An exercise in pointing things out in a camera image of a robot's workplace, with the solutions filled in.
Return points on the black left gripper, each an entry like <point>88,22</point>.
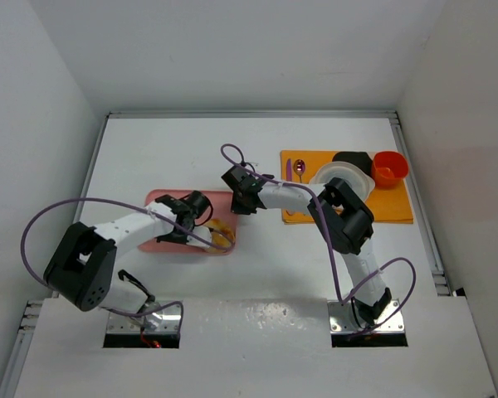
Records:
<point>176,234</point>

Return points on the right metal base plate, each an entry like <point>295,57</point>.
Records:
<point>343,322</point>

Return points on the white plastic plate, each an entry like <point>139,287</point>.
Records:
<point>359,182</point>

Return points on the pink plastic tray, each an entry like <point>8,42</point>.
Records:
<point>221,202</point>

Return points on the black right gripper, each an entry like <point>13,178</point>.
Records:
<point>241,203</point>

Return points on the orange plastic cup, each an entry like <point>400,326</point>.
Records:
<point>388,169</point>

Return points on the golden knotted bread roll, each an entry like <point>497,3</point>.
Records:
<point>222,236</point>

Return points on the aluminium table frame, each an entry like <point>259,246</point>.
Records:
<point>255,322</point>

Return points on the purple metallic spoon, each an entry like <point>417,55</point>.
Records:
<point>300,166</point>

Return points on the orange placemat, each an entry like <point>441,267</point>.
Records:
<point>388,205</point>

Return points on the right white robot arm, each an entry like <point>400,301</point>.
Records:
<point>341,217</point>

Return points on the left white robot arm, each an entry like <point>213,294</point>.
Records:
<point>82,267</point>

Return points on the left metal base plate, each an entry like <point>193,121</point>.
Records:
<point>164,321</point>

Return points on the metal base plate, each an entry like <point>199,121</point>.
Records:
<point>164,321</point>
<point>343,322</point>

